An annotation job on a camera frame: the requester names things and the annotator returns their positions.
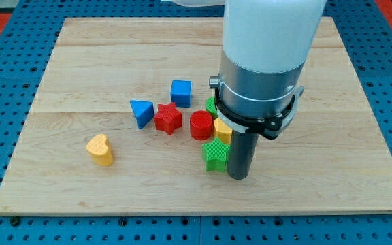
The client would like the yellow hexagon block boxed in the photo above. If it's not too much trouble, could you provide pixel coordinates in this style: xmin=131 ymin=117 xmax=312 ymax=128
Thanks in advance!
xmin=213 ymin=118 xmax=232 ymax=144

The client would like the green star block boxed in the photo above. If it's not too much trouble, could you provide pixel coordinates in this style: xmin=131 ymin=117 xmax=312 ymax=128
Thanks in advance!
xmin=201 ymin=137 xmax=230 ymax=172

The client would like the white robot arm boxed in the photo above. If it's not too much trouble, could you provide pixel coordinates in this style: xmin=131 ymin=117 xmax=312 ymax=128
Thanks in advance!
xmin=216 ymin=0 xmax=326 ymax=119

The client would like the red star block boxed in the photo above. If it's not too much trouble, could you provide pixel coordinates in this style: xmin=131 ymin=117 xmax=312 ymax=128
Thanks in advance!
xmin=154 ymin=102 xmax=182 ymax=135

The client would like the red cylinder block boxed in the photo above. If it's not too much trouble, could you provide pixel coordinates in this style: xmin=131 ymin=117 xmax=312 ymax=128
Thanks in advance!
xmin=190 ymin=110 xmax=213 ymax=140

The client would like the green round block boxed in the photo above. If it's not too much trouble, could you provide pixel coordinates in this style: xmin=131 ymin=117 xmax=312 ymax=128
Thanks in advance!
xmin=205 ymin=97 xmax=218 ymax=120

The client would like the blue cube block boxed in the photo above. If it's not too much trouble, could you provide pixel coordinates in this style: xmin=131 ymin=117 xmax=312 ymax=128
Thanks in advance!
xmin=170 ymin=80 xmax=192 ymax=108

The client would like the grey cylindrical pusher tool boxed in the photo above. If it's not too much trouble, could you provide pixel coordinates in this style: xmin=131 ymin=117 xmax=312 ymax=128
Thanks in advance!
xmin=227 ymin=131 xmax=259 ymax=180

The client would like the blue triangle block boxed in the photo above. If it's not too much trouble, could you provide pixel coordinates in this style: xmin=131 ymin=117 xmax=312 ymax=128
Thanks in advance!
xmin=130 ymin=100 xmax=154 ymax=129

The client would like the wooden board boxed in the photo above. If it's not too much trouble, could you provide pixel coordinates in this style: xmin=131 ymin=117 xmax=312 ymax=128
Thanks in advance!
xmin=0 ymin=17 xmax=392 ymax=216

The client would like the yellow heart block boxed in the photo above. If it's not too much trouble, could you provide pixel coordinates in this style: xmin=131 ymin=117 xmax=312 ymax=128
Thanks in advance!
xmin=86 ymin=134 xmax=114 ymax=167

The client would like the black clamp ring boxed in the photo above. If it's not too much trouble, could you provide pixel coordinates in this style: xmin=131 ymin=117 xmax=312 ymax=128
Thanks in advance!
xmin=214 ymin=85 xmax=305 ymax=141

